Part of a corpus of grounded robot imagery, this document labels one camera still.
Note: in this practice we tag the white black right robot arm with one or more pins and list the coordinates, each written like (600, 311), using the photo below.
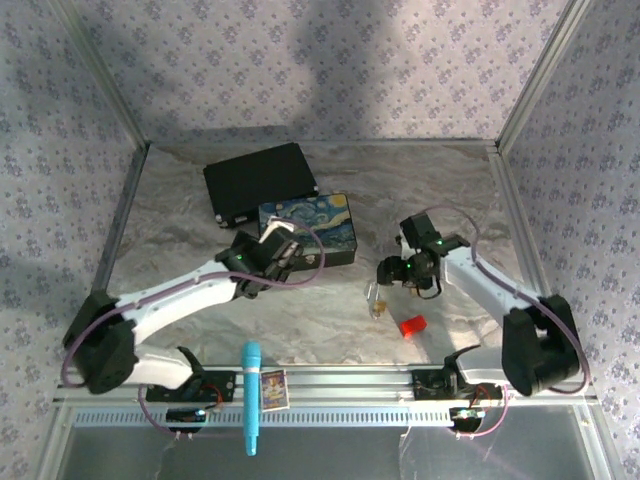
(530, 345)

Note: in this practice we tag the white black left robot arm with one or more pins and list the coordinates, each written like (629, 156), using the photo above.
(165, 300)

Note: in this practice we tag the starry night painted box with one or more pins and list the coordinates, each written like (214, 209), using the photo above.
(320, 225)

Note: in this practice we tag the red plastic block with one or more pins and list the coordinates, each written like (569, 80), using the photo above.
(413, 326)

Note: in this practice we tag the black hard case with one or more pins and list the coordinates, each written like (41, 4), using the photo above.
(257, 180)

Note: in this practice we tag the illustrated card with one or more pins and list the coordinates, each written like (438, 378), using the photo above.
(275, 390)

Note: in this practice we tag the cyan marker pen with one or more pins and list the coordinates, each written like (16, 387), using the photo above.
(251, 390)

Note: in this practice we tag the small black controller board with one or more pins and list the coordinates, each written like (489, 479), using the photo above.
(467, 416)
(186, 416)

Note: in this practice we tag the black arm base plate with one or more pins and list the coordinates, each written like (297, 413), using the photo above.
(222, 387)
(430, 385)

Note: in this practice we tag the aluminium frame rail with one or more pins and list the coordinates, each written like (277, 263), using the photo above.
(325, 143)
(520, 220)
(122, 220)

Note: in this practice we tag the wide aluminium extrusion rail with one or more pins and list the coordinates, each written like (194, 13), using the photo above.
(350, 382)

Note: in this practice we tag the aluminium frame post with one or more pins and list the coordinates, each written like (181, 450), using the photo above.
(545, 70)
(97, 72)

